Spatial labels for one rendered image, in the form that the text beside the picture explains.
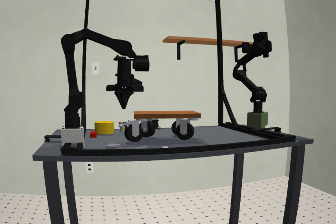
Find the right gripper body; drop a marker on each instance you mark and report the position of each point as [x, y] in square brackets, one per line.
[123, 79]

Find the yellow cylinder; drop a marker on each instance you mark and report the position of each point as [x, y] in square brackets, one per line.
[104, 127]

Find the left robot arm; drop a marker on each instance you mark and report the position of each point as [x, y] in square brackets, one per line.
[258, 93]

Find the red toy brick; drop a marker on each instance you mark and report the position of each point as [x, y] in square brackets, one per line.
[93, 134]

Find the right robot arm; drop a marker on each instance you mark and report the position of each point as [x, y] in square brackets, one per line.
[68, 41]

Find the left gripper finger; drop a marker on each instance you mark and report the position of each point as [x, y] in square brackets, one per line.
[263, 46]
[245, 47]

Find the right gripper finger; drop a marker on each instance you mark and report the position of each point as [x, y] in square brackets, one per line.
[118, 97]
[124, 99]

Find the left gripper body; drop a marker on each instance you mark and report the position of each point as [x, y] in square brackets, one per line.
[257, 49]

